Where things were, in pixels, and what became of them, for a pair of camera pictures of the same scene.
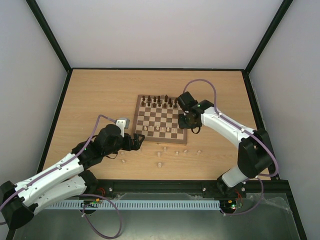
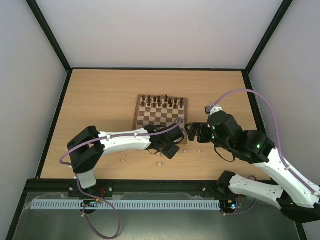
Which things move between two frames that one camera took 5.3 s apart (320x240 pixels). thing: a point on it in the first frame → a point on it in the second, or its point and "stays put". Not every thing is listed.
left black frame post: x=59 y=47 stays put
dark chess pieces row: x=154 y=102 stays put
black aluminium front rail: x=274 y=191 stays put
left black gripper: x=137 y=145 → x=170 y=154
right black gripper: x=184 y=122 → x=200 y=132
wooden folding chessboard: x=156 y=118 stays put
